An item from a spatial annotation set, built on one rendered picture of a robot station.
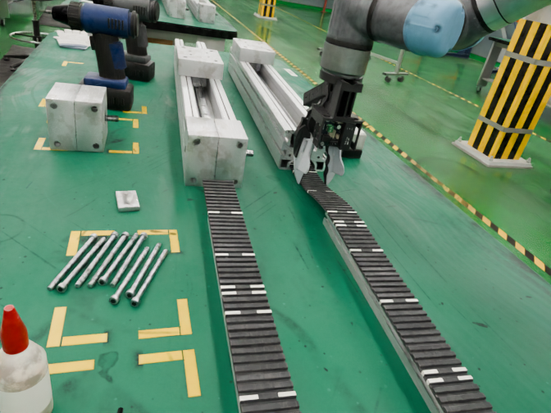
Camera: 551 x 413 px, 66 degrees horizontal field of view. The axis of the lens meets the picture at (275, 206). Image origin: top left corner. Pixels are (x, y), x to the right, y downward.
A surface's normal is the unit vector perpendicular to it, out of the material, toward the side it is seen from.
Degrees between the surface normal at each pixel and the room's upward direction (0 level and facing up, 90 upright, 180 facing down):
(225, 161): 90
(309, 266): 0
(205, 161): 90
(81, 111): 90
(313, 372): 0
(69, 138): 90
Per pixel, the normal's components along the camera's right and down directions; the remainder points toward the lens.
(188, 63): 0.22, 0.51
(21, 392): 0.48, 0.51
